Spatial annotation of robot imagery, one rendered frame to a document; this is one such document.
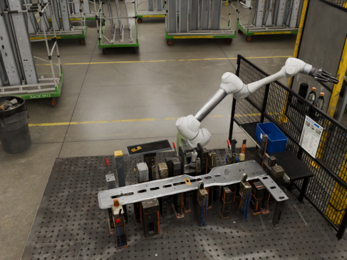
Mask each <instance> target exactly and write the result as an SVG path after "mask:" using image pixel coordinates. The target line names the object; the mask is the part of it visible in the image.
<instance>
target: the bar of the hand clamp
mask: <svg viewBox="0 0 347 260"><path fill-rule="evenodd" d="M236 144H237V141H236V139H231V155H232V158H233V153H234V157H235V153H236Z"/></svg>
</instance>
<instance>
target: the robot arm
mask: <svg viewBox="0 0 347 260"><path fill-rule="evenodd" d="M298 72H299V73H302V74H305V75H309V76H313V77H314V80H318V81H321V82H324V83H327V82H330V83H334V84H337V83H338V81H339V79H336V78H334V77H332V76H331V74H330V73H328V72H327V71H325V70H323V69H322V68H321V69H320V70H318V69H316V68H314V67H312V66H311V65H309V64H307V63H304V62H303V61H301V60H299V59H296V58H288V59H287V61H286V63H285V66H283V67H282V69H281V70H280V71H279V72H277V73H276V74H274V75H271V76H269V77H266V78H264V79H262V80H259V81H257V82H254V83H251V84H248V85H245V84H244V83H243V82H242V81H241V80H240V79H239V78H238V77H237V76H236V75H234V74H233V73H230V72H227V73H225V74H224V75H223V76H222V83H221V85H220V88H219V89H218V90H217V91H216V92H215V93H214V94H213V95H212V96H211V97H210V98H209V99H208V100H207V101H206V102H205V103H204V104H203V105H202V106H201V107H200V108H199V109H198V110H197V111H196V112H195V113H194V114H193V115H189V116H187V117H180V118H179V119H178V120H177V121H176V127H177V129H178V131H179V133H180V134H181V135H182V136H184V137H185V138H186V139H188V140H185V139H183V138H182V139H181V141H182V142H183V147H188V148H193V147H196V146H197V143H200V144H201V145H202V147H204V146H205V145H206V144H207V143H208V142H209V141H210V139H211V133H210V132H209V130H208V129H206V128H201V129H200V128H199V127H200V125H201V121H202V120H203V119H204V118H205V117H206V116H207V115H208V114H209V113H210V112H211V111H212V110H213V109H214V108H215V107H216V106H217V105H218V104H219V103H220V102H221V101H222V100H223V99H224V98H225V97H226V96H227V95H229V94H231V93H232V95H233V97H234V98H235V99H237V100H239V99H243V98H246V97H248V96H250V95H251V94H253V93H254V92H256V91H257V90H258V89H260V88H261V87H263V86H265V85H267V84H269V83H271V82H273V81H275V80H278V79H280V78H283V77H286V78H288V77H291V76H294V75H296V74H297V73H298ZM328 78H329V79H328Z"/></svg>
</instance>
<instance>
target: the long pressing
mask: <svg viewBox="0 0 347 260"><path fill-rule="evenodd" d="M225 169H228V175H225V174H224V173H225ZM239 170H241V171H239ZM243 170H244V171H243ZM244 173H246V174H247V175H248V176H247V179H246V180H247V181H249V180H254V179H257V178H259V177H262V176H266V175H267V173H266V172H265V171H264V170H263V169H262V167H261V166H260V165H259V164H258V163H257V162H256V161H255V160H249V161H244V162H239V163H235V164H230V165H225V166H220V167H215V168H212V169H211V171H210V172H209V173H208V174H204V175H199V176H190V175H187V174H184V175H178V176H173V177H168V178H163V179H160V180H155V181H149V182H144V183H139V184H134V185H129V186H124V187H119V188H114V189H109V190H104V191H100V192H99V193H98V202H99V208H101V209H107V208H111V207H112V204H114V201H113V200H114V199H111V197H112V196H117V195H120V197H119V198H115V199H118V200H119V203H121V204H122V205H126V204H131V203H136V202H140V201H143V200H148V199H153V198H159V197H164V196H169V195H172V194H177V193H182V192H186V191H191V190H196V189H198V185H199V182H200V181H196V182H191V185H187V184H182V185H177V186H174V185H173V184H175V183H179V182H184V178H188V179H189V180H194V179H198V178H200V179H202V180H201V181H203V182H204V188H205V187H210V186H226V185H230V184H235V183H240V181H241V178H242V175H243V174H244ZM218 174H220V176H219V177H215V175H218ZM207 176H210V177H211V178H209V179H205V177H207ZM170 184H171V185H172V186H171V187H167V188H163V186H165V185H170ZM155 187H159V189H157V190H152V191H151V190H150V188H155ZM140 190H146V192H142V193H137V192H138V191H140ZM130 192H133V193H134V194H133V195H129V196H121V193H123V194H125V193H130Z"/></svg>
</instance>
